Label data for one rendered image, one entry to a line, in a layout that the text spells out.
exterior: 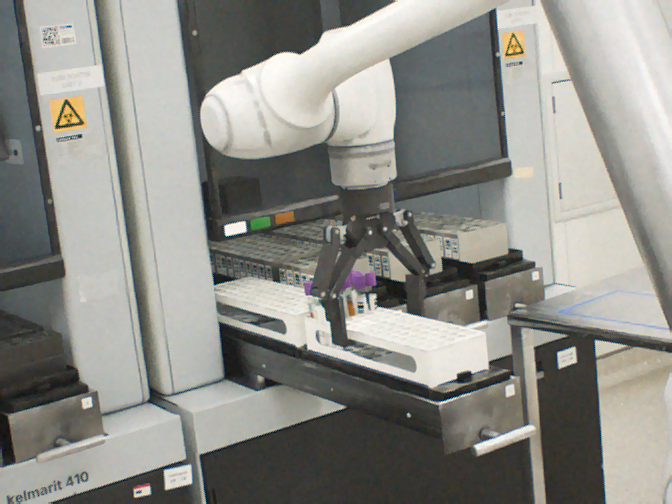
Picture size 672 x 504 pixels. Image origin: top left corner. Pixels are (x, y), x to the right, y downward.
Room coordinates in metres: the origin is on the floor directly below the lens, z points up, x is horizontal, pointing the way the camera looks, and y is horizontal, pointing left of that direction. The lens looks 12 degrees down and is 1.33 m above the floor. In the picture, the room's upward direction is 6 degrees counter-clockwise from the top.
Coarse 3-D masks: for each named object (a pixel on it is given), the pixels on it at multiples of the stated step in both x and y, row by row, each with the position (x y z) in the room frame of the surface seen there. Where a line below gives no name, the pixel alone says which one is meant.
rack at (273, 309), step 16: (224, 288) 2.12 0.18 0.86; (240, 288) 2.10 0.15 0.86; (256, 288) 2.09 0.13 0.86; (272, 288) 2.08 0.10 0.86; (288, 288) 2.06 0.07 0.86; (224, 304) 2.15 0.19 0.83; (240, 304) 2.01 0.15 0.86; (256, 304) 1.97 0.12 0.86; (272, 304) 1.97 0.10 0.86; (288, 304) 1.95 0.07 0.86; (304, 304) 1.94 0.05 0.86; (224, 320) 2.07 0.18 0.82; (240, 320) 2.03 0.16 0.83; (256, 320) 2.08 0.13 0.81; (272, 320) 2.08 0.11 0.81; (288, 320) 1.90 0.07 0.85; (272, 336) 1.94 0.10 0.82; (288, 336) 1.90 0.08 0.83; (304, 336) 1.89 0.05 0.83
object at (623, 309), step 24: (576, 288) 2.03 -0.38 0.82; (600, 288) 2.01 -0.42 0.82; (624, 288) 2.00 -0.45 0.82; (648, 288) 1.98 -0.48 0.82; (528, 312) 1.92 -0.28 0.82; (552, 312) 1.90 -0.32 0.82; (576, 312) 1.89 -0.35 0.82; (600, 312) 1.87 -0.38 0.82; (624, 312) 1.86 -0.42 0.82; (648, 312) 1.84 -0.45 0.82; (528, 336) 1.92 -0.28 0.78; (600, 336) 1.79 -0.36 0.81; (624, 336) 1.76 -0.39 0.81; (648, 336) 1.72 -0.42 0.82; (528, 360) 1.92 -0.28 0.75; (528, 384) 1.91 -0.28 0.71; (528, 408) 1.91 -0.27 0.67; (528, 456) 1.91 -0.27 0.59; (528, 480) 1.92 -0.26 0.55
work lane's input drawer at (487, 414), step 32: (224, 352) 2.04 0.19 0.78; (256, 352) 1.95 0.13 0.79; (288, 352) 1.89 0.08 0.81; (288, 384) 1.88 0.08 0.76; (320, 384) 1.81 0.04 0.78; (352, 384) 1.74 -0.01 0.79; (384, 384) 1.69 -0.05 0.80; (416, 384) 1.63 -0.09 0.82; (448, 384) 1.62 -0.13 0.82; (480, 384) 1.62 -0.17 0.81; (512, 384) 1.64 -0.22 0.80; (384, 416) 1.68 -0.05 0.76; (416, 416) 1.62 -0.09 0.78; (448, 416) 1.58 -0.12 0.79; (480, 416) 1.61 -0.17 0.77; (512, 416) 1.64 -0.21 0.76; (448, 448) 1.58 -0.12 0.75; (480, 448) 1.55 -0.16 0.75
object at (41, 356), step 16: (48, 336) 1.86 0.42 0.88; (0, 352) 1.81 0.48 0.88; (16, 352) 1.82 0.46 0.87; (32, 352) 1.83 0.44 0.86; (48, 352) 1.85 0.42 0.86; (0, 368) 1.80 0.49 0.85; (16, 368) 1.82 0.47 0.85; (32, 368) 1.83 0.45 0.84; (48, 368) 1.84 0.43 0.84; (64, 368) 1.86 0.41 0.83; (0, 384) 1.80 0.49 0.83; (16, 384) 1.81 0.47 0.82
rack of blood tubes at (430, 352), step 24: (384, 312) 1.84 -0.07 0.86; (312, 336) 1.84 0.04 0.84; (360, 336) 1.74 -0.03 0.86; (384, 336) 1.71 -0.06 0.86; (408, 336) 1.70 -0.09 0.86; (432, 336) 1.69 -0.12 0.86; (456, 336) 1.67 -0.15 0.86; (480, 336) 1.66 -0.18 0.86; (360, 360) 1.75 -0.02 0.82; (384, 360) 1.79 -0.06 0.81; (408, 360) 1.78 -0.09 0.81; (432, 360) 1.62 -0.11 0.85; (456, 360) 1.64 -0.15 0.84; (480, 360) 1.66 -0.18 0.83; (432, 384) 1.62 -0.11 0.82
